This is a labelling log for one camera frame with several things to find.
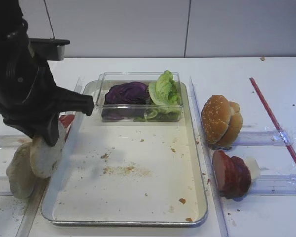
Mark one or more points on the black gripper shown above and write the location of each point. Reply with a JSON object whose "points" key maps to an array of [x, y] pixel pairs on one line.
{"points": [[31, 101]]}

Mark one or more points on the bun bottom slice front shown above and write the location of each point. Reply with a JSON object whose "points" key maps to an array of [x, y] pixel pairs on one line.
{"points": [[45, 159]]}

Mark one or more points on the bun slice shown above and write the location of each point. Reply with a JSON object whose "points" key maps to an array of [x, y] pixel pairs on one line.
{"points": [[45, 159], [21, 178]]}

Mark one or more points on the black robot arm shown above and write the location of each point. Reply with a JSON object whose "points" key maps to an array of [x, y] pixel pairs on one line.
{"points": [[13, 31]]}

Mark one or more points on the right tomato slice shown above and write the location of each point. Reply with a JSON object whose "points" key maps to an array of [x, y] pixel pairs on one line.
{"points": [[66, 121]]}

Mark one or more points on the green lettuce leaf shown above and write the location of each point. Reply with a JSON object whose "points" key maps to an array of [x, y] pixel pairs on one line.
{"points": [[165, 95]]}

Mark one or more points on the front meat patty slice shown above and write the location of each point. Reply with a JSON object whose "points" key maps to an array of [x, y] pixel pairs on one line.
{"points": [[224, 170]]}

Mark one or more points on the meat patty slice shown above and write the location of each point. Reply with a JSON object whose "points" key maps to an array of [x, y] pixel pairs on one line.
{"points": [[241, 182], [224, 170]]}

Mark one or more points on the rear meat patty slice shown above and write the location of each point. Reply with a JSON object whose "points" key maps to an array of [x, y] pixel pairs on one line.
{"points": [[241, 182]]}

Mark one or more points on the white cheese slice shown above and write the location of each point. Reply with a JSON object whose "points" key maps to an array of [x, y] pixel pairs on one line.
{"points": [[253, 167]]}

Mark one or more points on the clear holder upper left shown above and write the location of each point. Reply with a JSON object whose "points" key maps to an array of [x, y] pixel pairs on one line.
{"points": [[13, 141]]}

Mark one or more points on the clear holder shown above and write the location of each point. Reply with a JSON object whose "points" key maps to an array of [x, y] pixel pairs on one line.
{"points": [[13, 141], [263, 138], [274, 185], [4, 186]]}

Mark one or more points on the clear plastic container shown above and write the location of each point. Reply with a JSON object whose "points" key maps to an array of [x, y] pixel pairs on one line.
{"points": [[109, 79]]}

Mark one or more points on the bun bottom slice rear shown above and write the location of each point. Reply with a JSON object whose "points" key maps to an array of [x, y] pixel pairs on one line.
{"points": [[21, 178]]}

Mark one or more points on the purple cabbage leaf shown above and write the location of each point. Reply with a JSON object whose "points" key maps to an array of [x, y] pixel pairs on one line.
{"points": [[132, 93]]}

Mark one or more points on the metal baking tray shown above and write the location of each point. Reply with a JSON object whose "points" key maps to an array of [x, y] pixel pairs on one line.
{"points": [[128, 174]]}

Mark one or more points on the clear holder lower left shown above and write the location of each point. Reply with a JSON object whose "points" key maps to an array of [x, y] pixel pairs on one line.
{"points": [[4, 186]]}

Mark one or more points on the sesame bun top front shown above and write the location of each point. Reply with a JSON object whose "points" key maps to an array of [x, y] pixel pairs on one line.
{"points": [[215, 115]]}

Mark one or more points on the bun top rear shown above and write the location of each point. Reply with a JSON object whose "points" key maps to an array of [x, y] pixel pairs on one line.
{"points": [[235, 125]]}

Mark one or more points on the red plastic strip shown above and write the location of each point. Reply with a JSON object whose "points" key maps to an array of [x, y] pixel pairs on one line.
{"points": [[272, 116]]}

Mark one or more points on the clear holder upper right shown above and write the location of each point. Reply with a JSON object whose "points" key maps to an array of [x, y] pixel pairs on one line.
{"points": [[263, 138]]}

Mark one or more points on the clear holder lower right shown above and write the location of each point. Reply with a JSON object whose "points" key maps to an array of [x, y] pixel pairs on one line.
{"points": [[274, 185]]}

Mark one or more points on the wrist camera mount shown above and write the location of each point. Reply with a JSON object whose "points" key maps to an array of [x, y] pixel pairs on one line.
{"points": [[50, 49]]}

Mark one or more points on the clear left long rail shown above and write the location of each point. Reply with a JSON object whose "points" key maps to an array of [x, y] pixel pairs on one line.
{"points": [[34, 201]]}

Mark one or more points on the clear long rail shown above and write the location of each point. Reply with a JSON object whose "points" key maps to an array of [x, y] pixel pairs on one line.
{"points": [[34, 201], [211, 181]]}

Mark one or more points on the clear right long rail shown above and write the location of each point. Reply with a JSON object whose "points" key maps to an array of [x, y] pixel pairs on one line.
{"points": [[211, 181]]}

